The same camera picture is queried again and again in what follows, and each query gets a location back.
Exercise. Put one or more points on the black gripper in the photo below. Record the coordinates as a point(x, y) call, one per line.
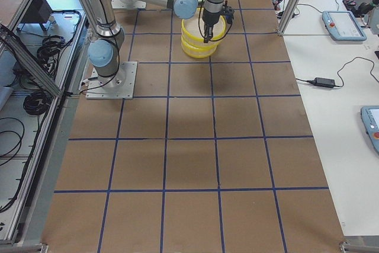
point(210, 18)

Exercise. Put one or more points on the yellow steamer layer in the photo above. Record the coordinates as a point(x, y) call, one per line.
point(196, 52)
point(191, 32)

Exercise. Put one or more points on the black power adapter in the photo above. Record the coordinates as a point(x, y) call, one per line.
point(322, 82)

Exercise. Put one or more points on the upper teach pendant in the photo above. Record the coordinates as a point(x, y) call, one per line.
point(342, 26)

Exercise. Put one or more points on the teach pendant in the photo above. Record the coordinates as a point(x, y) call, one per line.
point(369, 116)
point(342, 26)

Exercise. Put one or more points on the black box under table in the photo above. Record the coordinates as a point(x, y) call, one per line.
point(38, 12)

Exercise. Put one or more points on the lower teach pendant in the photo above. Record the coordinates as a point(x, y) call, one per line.
point(369, 116)

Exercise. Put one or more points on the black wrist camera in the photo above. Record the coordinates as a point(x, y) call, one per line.
point(228, 13)

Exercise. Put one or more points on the aluminium frame post right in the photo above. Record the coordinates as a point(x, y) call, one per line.
point(287, 16)

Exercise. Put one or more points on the aluminium frame rail left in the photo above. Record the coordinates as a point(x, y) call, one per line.
point(24, 57)

